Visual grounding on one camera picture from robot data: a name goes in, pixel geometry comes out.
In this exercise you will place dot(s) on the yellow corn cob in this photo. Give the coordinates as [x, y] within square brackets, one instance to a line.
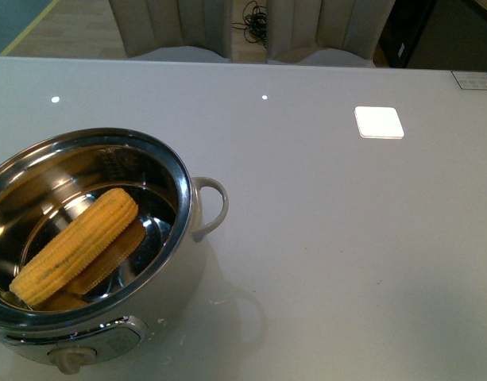
[72, 250]

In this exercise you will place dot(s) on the black label sticker on table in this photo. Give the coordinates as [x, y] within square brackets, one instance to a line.
[471, 80]

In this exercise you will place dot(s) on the white electric cooking pot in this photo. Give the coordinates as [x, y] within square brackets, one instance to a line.
[45, 187]

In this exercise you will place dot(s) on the right beige upholstered chair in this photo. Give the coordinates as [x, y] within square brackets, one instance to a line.
[329, 33]

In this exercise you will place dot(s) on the left beige upholstered chair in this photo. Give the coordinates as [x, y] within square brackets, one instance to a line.
[177, 31]

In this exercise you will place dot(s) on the beige upholstered chair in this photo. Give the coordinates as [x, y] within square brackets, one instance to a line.
[177, 31]
[329, 33]

